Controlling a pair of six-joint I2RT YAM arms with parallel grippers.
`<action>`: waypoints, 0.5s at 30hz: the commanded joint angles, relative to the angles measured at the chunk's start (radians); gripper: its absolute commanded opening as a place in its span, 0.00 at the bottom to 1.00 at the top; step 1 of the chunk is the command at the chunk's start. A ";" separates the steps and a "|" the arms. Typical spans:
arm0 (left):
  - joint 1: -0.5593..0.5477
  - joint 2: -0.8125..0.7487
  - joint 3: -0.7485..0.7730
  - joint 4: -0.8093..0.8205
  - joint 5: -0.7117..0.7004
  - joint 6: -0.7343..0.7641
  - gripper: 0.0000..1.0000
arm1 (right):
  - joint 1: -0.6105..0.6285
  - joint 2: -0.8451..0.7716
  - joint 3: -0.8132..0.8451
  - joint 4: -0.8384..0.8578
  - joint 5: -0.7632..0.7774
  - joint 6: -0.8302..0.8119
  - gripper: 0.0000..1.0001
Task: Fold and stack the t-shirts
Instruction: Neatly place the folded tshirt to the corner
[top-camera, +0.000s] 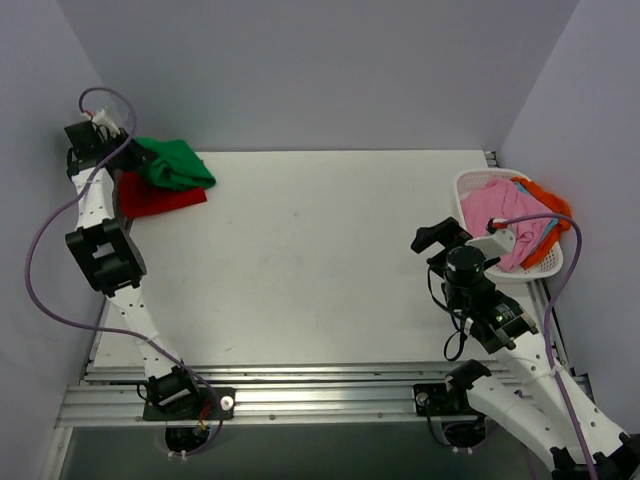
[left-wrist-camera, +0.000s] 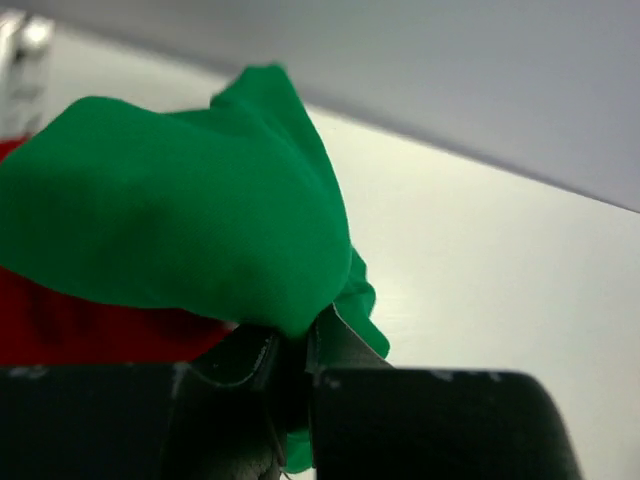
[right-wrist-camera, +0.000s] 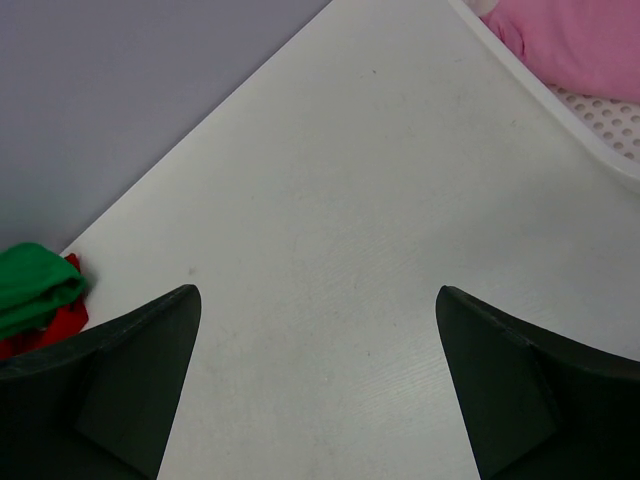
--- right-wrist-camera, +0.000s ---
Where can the green t-shirt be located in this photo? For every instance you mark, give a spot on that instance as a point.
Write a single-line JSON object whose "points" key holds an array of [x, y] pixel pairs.
{"points": [[35, 283]]}

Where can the pink t-shirt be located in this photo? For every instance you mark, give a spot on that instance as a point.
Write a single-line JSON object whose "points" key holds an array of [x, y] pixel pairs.
{"points": [[587, 47]]}

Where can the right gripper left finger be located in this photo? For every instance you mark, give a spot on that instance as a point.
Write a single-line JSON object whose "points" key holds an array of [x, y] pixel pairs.
{"points": [[100, 404]]}

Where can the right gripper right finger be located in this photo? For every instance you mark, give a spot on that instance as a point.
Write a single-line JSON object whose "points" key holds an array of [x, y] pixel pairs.
{"points": [[535, 404]]}

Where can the white plastic laundry basket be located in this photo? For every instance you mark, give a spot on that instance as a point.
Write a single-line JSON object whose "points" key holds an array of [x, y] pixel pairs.
{"points": [[607, 128]]}

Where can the folded red t-shirt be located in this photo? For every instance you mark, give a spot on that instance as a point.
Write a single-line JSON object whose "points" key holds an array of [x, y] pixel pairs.
{"points": [[68, 321]]}

